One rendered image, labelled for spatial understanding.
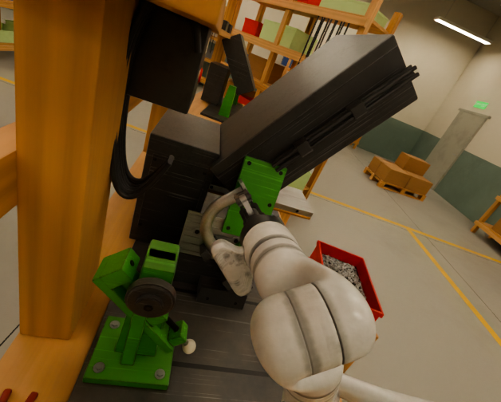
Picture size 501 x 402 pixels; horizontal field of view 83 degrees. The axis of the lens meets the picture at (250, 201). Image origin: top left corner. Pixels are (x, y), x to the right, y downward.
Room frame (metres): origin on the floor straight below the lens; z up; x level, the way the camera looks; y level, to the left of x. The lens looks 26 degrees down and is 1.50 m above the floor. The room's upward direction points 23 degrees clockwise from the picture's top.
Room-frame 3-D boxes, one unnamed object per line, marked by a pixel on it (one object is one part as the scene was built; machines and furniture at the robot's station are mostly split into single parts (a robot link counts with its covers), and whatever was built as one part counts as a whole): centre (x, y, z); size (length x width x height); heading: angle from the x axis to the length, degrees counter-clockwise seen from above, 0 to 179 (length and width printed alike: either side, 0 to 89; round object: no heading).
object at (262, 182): (0.70, 0.00, 1.17); 0.13 x 0.12 x 0.20; 16
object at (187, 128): (0.82, 0.24, 1.07); 0.30 x 0.18 x 0.34; 16
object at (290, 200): (0.86, 0.01, 1.11); 0.39 x 0.16 x 0.03; 106
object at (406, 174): (6.60, -2.88, 0.37); 1.20 x 0.80 x 0.74; 105
